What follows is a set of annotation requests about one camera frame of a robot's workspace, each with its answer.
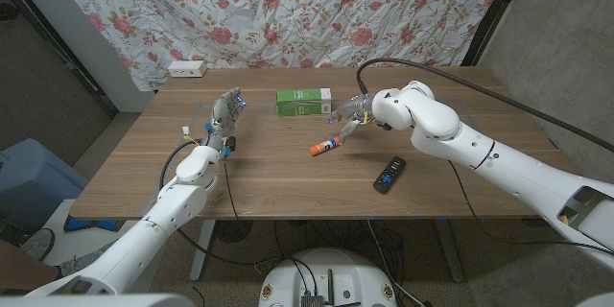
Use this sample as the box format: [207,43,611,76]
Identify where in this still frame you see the orange white glue stick body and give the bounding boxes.
[318,136,342,154]

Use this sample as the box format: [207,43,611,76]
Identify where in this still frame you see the green cardboard package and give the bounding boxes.
[276,87,333,117]

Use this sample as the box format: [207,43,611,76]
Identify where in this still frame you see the blue-grey plastic bin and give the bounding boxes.
[0,137,90,231]

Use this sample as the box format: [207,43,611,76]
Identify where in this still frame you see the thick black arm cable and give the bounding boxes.
[158,138,284,266]
[355,57,614,154]

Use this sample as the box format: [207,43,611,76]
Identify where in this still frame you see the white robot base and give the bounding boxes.
[258,248,397,307]

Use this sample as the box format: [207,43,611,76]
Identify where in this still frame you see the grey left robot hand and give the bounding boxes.
[204,86,247,157]

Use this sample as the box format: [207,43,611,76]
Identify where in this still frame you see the black TV remote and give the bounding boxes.
[372,155,407,195]

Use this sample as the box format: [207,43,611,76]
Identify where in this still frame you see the white power strip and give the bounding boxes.
[167,59,208,79]

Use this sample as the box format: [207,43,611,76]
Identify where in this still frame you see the white table leg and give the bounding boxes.
[189,219,217,282]
[434,219,466,283]

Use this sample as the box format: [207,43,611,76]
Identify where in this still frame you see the black floor fan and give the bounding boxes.
[214,219,254,244]

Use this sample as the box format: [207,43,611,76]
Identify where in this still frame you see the floral backdrop cloth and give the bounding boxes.
[40,0,514,92]

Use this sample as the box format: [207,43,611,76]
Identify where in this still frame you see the person bare leg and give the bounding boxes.
[0,239,61,294]

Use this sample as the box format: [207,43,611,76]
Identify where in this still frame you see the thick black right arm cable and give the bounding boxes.
[355,57,614,154]

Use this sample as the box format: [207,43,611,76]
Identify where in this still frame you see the grey sneaker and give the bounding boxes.
[19,227,57,261]

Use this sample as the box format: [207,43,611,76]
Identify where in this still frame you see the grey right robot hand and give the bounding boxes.
[328,93,376,145]

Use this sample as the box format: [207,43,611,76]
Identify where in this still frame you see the black backdrop pole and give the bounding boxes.
[460,0,531,67]

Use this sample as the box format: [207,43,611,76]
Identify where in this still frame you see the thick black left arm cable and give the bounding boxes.
[158,138,284,266]

